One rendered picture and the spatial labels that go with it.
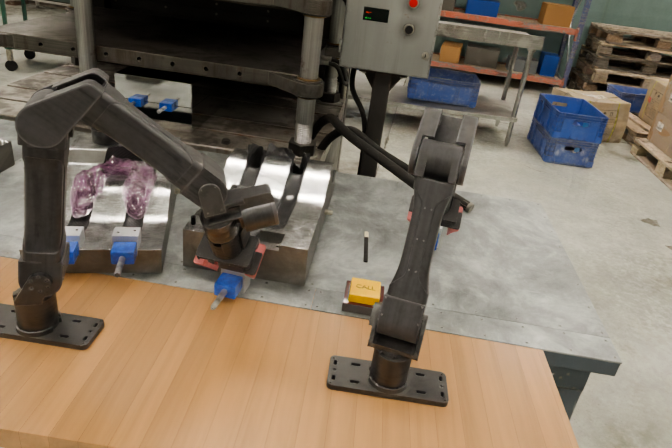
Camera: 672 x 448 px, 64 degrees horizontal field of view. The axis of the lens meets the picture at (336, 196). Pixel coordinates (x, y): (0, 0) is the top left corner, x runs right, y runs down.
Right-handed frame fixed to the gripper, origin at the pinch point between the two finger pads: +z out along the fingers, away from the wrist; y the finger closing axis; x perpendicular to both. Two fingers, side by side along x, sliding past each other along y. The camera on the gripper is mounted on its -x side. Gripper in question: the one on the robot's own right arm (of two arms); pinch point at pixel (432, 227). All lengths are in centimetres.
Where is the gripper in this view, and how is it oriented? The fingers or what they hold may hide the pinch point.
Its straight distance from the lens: 134.7
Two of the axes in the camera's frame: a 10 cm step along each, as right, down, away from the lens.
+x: -2.8, 7.8, -5.6
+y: -9.6, -2.1, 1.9
